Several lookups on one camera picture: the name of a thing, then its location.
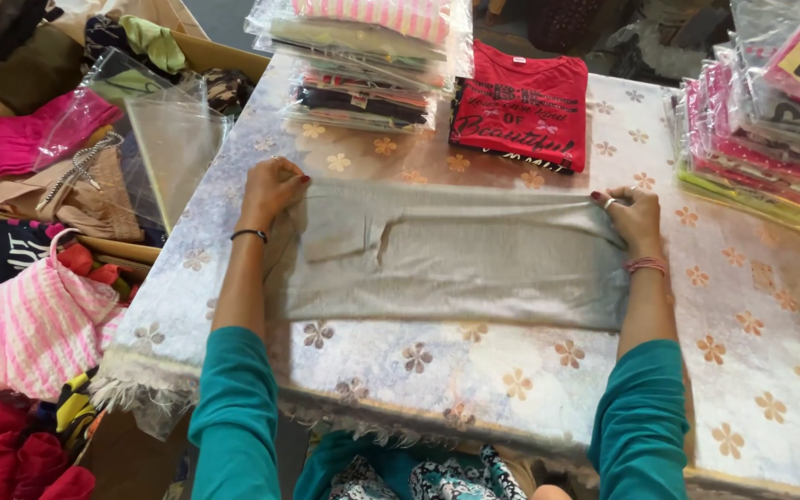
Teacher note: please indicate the person's left fingers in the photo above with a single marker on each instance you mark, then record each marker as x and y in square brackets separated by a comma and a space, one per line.
[289, 184]

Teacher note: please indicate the clear plastic bag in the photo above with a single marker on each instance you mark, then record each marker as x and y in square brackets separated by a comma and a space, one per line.
[174, 156]

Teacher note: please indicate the person's left hand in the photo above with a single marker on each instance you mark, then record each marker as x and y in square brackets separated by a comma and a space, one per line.
[268, 191]

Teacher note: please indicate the floral plastic tablecloth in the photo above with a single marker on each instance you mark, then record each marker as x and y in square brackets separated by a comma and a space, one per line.
[483, 375]

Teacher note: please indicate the red garment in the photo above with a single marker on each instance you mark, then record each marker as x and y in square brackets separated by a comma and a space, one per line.
[11, 451]

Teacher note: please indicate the stack of pink bagged garments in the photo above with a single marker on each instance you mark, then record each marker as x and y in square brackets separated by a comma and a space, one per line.
[764, 125]

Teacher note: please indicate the person's patterned clothing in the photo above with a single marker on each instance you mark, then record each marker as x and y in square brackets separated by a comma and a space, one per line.
[407, 472]

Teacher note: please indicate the grey garment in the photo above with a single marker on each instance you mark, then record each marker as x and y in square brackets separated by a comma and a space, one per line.
[452, 257]

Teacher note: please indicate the person's right hand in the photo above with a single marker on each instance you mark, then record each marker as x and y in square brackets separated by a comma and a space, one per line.
[633, 219]

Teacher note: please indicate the pink thread wristband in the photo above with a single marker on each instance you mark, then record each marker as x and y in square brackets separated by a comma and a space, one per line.
[645, 264]

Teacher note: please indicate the pink striped garment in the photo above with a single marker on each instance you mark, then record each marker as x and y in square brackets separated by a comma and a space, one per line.
[32, 326]

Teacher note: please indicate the red printed t-shirt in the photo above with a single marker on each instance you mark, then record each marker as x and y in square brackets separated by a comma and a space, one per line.
[521, 111]

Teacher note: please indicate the carton of loose clothes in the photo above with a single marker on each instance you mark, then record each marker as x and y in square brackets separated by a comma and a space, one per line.
[60, 139]

